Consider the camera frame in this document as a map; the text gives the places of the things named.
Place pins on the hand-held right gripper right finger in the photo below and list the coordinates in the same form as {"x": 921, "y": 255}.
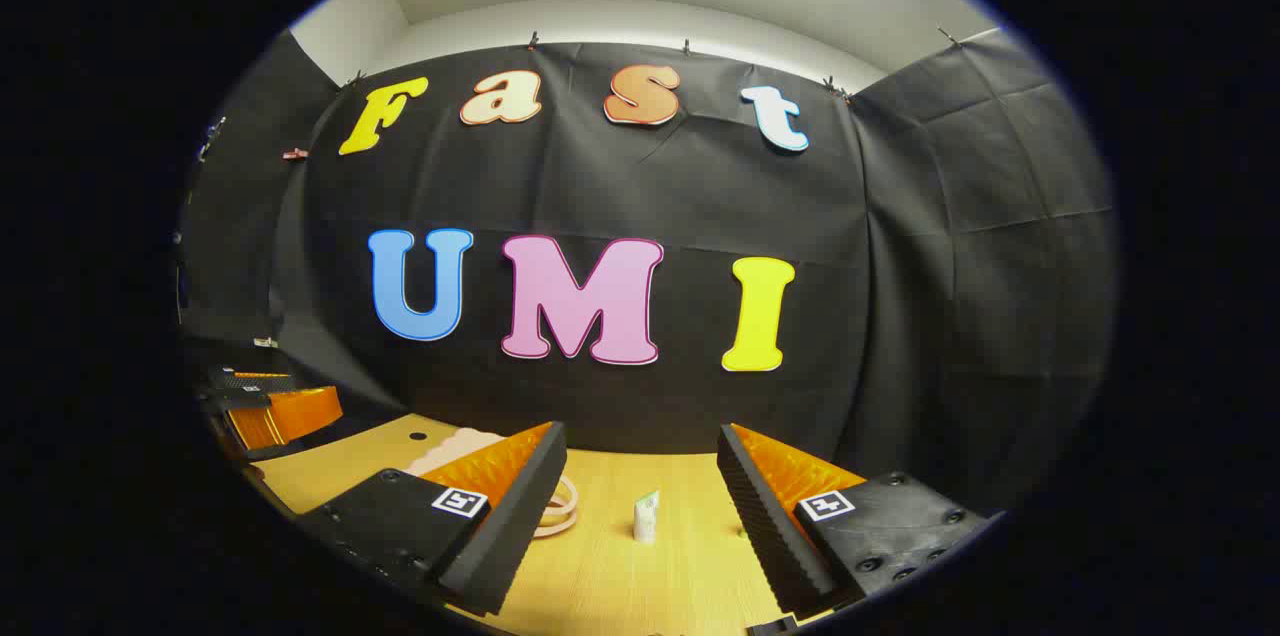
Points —
{"x": 765, "y": 536}

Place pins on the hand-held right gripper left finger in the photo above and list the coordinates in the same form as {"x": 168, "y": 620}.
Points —
{"x": 520, "y": 526}

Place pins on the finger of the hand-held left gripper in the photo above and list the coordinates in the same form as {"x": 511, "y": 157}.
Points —
{"x": 250, "y": 383}
{"x": 290, "y": 414}

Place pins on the pink suitcase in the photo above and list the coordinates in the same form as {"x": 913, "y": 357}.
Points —
{"x": 450, "y": 446}

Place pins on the white green skin care tube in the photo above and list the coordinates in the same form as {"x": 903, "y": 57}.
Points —
{"x": 646, "y": 516}

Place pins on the small red clip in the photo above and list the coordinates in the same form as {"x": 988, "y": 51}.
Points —
{"x": 295, "y": 154}

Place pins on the black backdrop cloth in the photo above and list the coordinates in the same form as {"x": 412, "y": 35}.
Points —
{"x": 650, "y": 186}

